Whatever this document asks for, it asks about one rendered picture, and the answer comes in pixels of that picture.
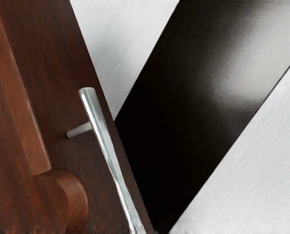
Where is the dark brown drawer cabinet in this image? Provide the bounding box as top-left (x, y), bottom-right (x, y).
top-left (0, 0), bottom-right (156, 234)

